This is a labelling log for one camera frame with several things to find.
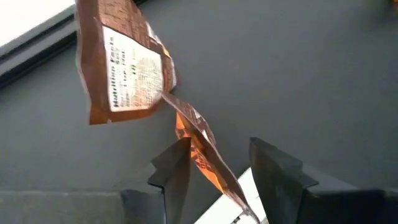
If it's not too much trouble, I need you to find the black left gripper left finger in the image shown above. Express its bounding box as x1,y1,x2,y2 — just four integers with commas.
147,136,193,224

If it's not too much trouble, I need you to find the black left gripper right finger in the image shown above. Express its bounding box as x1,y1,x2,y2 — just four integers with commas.
248,136,318,224

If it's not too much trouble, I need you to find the black aluminium table frame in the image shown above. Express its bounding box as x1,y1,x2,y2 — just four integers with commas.
0,0,149,90

